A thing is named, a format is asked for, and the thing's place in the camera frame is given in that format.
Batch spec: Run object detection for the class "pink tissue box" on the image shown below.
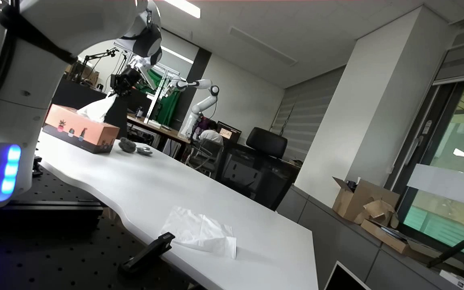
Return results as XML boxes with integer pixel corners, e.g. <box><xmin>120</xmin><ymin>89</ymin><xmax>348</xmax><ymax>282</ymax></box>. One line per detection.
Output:
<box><xmin>42</xmin><ymin>104</ymin><xmax>120</xmax><ymax>154</ymax></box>

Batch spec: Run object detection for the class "white tissue sheet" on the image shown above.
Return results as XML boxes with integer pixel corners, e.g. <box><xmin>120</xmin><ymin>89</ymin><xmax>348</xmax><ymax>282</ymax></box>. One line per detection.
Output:
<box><xmin>160</xmin><ymin>206</ymin><xmax>237</xmax><ymax>259</ymax></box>

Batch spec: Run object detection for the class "open cardboard box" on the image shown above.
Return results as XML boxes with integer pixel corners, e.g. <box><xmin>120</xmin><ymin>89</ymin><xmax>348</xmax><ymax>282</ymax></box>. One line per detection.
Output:
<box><xmin>331</xmin><ymin>176</ymin><xmax>401</xmax><ymax>226</ymax></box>

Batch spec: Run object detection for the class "flat cardboard box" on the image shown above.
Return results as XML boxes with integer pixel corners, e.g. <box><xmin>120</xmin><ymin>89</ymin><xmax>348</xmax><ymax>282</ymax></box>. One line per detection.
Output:
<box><xmin>360</xmin><ymin>219</ymin><xmax>442</xmax><ymax>264</ymax></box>

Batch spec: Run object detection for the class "green screen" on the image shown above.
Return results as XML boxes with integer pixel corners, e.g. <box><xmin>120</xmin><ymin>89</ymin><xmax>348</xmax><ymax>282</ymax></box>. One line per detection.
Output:
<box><xmin>147</xmin><ymin>69</ymin><xmax>181</xmax><ymax>126</ymax></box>

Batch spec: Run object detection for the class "wooden desk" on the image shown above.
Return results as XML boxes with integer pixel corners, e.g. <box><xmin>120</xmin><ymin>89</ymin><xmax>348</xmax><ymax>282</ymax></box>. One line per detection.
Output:
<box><xmin>126</xmin><ymin>114</ymin><xmax>193</xmax><ymax>162</ymax></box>

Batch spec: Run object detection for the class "grey lumpy object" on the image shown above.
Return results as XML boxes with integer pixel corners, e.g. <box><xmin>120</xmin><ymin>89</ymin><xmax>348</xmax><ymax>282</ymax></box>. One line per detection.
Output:
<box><xmin>118</xmin><ymin>137</ymin><xmax>137</xmax><ymax>153</ymax></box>

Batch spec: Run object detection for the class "person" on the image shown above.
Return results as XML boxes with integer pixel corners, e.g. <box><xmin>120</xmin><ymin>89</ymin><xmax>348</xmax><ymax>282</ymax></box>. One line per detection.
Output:
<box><xmin>197</xmin><ymin>120</ymin><xmax>225</xmax><ymax>146</ymax></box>

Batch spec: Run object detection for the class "grey office chair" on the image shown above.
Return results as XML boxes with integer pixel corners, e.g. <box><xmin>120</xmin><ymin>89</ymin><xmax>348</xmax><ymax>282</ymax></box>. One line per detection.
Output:
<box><xmin>186</xmin><ymin>138</ymin><xmax>225</xmax><ymax>179</ymax></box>

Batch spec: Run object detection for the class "monitor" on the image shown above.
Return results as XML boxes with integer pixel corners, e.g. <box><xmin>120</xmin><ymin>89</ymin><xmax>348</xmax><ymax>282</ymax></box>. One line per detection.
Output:
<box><xmin>216</xmin><ymin>120</ymin><xmax>242</xmax><ymax>144</ymax></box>

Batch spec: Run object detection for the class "black office chair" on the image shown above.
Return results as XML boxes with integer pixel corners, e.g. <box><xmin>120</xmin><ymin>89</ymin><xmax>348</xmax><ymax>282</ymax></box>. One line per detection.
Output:
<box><xmin>246</xmin><ymin>127</ymin><xmax>288</xmax><ymax>160</ymax></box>

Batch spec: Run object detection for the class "black desk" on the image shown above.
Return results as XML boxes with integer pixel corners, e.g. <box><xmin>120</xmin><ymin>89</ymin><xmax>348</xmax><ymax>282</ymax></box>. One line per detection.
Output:
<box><xmin>215</xmin><ymin>141</ymin><xmax>302</xmax><ymax>212</ymax></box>

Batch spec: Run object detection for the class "black stapler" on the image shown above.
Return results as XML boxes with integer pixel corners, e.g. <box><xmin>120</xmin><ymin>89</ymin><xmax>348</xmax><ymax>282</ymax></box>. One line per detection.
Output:
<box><xmin>119</xmin><ymin>232</ymin><xmax>176</xmax><ymax>275</ymax></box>

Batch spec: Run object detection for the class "laptop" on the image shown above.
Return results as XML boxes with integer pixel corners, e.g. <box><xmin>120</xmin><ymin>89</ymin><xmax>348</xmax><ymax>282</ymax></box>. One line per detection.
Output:
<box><xmin>323</xmin><ymin>261</ymin><xmax>373</xmax><ymax>290</ymax></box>

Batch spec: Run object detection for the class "window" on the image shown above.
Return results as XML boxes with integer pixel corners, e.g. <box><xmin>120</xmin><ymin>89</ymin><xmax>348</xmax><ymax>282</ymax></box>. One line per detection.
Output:
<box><xmin>386</xmin><ymin>76</ymin><xmax>464</xmax><ymax>278</ymax></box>

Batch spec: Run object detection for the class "stand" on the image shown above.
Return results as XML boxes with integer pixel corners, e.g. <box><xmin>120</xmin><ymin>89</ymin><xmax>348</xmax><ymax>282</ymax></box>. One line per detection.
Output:
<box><xmin>427</xmin><ymin>215</ymin><xmax>464</xmax><ymax>269</ymax></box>

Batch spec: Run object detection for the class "camera on mount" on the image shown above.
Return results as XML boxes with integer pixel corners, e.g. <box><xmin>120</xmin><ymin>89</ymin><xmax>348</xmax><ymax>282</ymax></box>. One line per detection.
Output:
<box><xmin>70</xmin><ymin>47</ymin><xmax>120</xmax><ymax>84</ymax></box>

